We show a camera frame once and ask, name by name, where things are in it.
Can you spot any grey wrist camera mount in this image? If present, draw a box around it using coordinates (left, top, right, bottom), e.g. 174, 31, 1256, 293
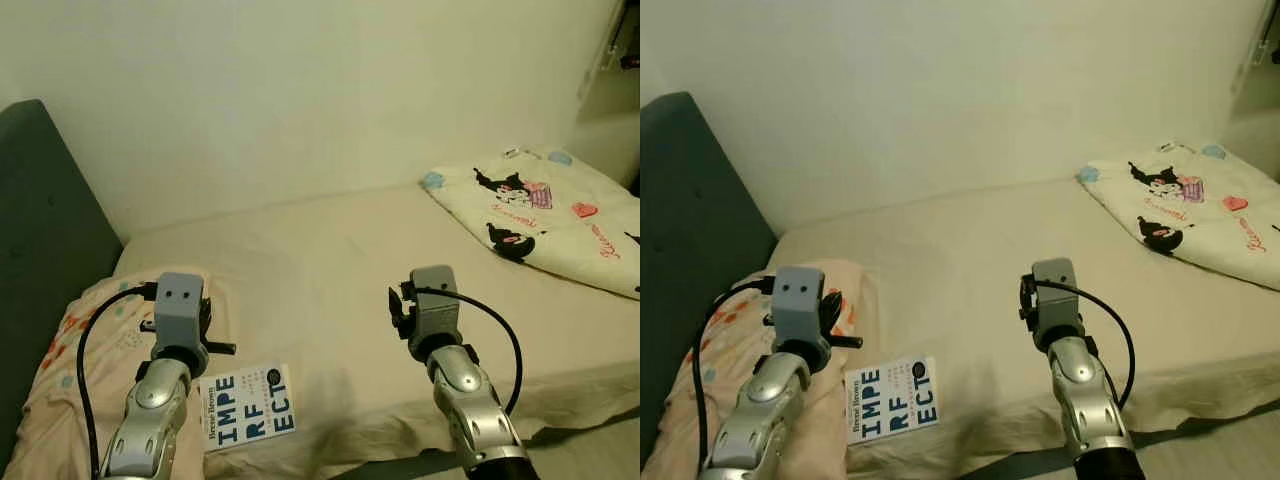
408, 265, 463, 346
1030, 258, 1083, 341
153, 272, 211, 351
773, 265, 833, 351

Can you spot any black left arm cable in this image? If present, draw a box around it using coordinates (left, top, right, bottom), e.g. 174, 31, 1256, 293
695, 278, 779, 471
77, 283, 161, 480

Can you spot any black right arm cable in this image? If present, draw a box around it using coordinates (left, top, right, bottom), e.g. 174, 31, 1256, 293
405, 287, 524, 413
1030, 280, 1136, 409

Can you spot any pink dotted pillow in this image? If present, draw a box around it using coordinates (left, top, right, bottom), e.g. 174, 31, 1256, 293
5, 268, 236, 480
665, 260, 871, 480

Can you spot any cream sheeted bed mattress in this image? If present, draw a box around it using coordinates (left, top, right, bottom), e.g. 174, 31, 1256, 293
110, 180, 641, 476
765, 175, 1280, 471

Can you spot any dark grey bed frame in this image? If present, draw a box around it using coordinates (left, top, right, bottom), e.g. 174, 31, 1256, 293
960, 405, 1280, 480
330, 405, 641, 480

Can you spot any cream Kuromi print quilt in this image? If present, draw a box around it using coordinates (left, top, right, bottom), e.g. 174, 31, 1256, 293
418, 145, 641, 301
1077, 140, 1280, 293

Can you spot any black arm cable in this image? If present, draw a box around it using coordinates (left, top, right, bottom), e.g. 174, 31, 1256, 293
405, 287, 524, 413
695, 278, 779, 471
1030, 280, 1136, 409
77, 283, 161, 480

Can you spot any grey green upholstered headboard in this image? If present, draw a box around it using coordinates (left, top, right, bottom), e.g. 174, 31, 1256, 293
640, 92, 779, 466
0, 98, 126, 471

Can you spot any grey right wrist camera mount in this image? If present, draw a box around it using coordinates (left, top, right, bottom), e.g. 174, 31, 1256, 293
408, 265, 463, 346
1030, 258, 1083, 341

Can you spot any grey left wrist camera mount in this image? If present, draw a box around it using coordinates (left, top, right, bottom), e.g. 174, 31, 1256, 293
153, 272, 211, 351
773, 265, 833, 351

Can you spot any black flat television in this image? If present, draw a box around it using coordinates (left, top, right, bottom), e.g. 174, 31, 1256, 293
605, 0, 641, 71

